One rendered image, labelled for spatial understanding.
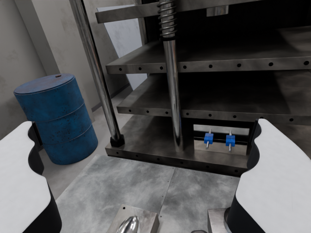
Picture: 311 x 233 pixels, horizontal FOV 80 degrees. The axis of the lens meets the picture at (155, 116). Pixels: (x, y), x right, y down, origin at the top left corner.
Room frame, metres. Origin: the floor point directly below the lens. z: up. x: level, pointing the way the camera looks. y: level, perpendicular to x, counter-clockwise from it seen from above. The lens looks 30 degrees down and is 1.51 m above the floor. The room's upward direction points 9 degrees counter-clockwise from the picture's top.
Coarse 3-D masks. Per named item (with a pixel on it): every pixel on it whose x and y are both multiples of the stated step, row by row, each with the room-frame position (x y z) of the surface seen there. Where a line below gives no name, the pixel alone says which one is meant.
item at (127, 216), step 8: (120, 208) 0.46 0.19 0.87; (128, 208) 0.46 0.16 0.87; (136, 208) 0.45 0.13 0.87; (120, 216) 0.43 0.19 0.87; (128, 216) 0.43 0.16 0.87; (136, 216) 0.42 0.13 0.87; (144, 216) 0.42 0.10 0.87; (152, 216) 0.41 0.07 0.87; (112, 224) 0.41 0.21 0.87; (120, 224) 0.40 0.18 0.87; (128, 224) 0.41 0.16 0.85; (136, 224) 0.40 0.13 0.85; (144, 224) 0.39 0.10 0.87; (152, 224) 0.38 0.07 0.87; (112, 232) 0.38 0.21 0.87; (120, 232) 0.38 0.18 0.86; (128, 232) 0.38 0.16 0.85; (136, 232) 0.38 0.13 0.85; (144, 232) 0.36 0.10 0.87; (152, 232) 0.37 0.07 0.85
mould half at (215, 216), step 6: (210, 210) 0.38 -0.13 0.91; (216, 210) 0.37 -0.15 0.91; (222, 210) 0.37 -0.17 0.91; (210, 216) 0.36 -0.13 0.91; (216, 216) 0.35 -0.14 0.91; (222, 216) 0.35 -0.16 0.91; (210, 222) 0.34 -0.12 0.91; (216, 222) 0.33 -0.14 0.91; (222, 222) 0.33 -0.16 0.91; (210, 228) 0.34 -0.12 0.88; (216, 228) 0.32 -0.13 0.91; (222, 228) 0.31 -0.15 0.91
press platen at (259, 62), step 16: (240, 32) 1.40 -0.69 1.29; (256, 32) 1.30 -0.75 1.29; (272, 32) 1.22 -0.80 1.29; (288, 32) 1.14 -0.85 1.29; (304, 32) 1.07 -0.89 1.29; (144, 48) 1.37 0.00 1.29; (160, 48) 1.28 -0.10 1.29; (192, 48) 1.12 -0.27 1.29; (208, 48) 1.05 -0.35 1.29; (224, 48) 0.99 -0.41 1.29; (240, 48) 0.94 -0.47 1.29; (256, 48) 0.89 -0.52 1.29; (272, 48) 0.85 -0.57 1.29; (288, 48) 0.81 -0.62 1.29; (304, 48) 0.77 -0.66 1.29; (112, 64) 1.03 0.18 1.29; (128, 64) 0.97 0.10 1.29; (144, 64) 0.94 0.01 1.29; (160, 64) 0.90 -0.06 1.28; (192, 64) 0.84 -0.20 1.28; (208, 64) 0.81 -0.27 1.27; (224, 64) 0.78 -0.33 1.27; (240, 64) 0.78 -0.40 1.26; (256, 64) 0.73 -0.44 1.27; (272, 64) 0.72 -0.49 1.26; (288, 64) 0.69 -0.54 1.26; (304, 64) 0.67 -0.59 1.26
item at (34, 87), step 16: (32, 80) 2.29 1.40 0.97; (48, 80) 2.17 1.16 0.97; (64, 80) 2.06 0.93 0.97; (16, 96) 1.88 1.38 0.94; (32, 96) 1.80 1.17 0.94; (48, 96) 1.83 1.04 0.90; (64, 96) 1.91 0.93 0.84; (80, 96) 2.13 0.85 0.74; (32, 112) 1.81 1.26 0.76; (48, 112) 1.81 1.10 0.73; (64, 112) 1.87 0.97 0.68; (80, 112) 2.01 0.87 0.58; (48, 128) 1.80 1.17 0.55; (64, 128) 1.83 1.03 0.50; (80, 128) 1.94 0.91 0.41; (48, 144) 1.82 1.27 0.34; (64, 144) 1.81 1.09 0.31; (80, 144) 1.88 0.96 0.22; (96, 144) 2.09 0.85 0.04; (64, 160) 1.80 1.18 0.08
